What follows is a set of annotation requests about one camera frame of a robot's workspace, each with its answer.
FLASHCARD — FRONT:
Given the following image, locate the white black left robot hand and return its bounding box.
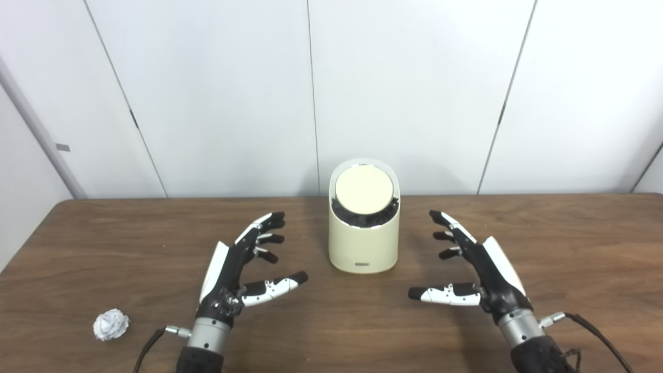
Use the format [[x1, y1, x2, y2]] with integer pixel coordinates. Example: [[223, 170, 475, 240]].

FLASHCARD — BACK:
[[196, 211, 309, 328]]

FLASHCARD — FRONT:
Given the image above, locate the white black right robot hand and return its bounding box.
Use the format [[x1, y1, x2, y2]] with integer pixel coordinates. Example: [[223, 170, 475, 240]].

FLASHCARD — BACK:
[[408, 209, 534, 324]]

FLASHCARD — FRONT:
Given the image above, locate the white paper ball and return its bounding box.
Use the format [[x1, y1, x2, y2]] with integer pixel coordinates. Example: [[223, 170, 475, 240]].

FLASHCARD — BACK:
[[93, 309, 130, 341]]

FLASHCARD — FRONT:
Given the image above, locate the cream-colored bin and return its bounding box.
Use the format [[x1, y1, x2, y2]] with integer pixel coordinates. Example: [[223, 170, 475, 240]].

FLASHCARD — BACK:
[[328, 159, 401, 274]]

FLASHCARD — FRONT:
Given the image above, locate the round cream bin lid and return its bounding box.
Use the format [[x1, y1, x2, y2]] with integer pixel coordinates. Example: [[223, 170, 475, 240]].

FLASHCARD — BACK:
[[335, 165, 397, 214]]

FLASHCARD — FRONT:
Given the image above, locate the black bin liner bag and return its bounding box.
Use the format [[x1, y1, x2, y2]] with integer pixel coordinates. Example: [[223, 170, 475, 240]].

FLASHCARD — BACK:
[[331, 194, 400, 228]]

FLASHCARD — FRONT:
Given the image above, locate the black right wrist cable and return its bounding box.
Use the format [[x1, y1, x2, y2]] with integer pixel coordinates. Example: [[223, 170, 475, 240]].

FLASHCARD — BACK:
[[539, 311, 635, 373]]

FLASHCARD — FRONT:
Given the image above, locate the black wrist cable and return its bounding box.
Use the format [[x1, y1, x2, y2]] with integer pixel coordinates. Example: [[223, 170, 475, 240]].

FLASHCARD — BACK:
[[539, 311, 635, 373], [134, 325, 192, 373]]

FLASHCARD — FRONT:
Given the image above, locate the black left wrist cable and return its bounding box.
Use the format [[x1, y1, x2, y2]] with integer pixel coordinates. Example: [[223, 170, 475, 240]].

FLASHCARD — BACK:
[[134, 325, 192, 373]]

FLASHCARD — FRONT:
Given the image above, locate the grey wall corner strip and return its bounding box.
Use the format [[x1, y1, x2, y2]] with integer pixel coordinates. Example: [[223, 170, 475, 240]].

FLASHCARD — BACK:
[[0, 54, 88, 199]]

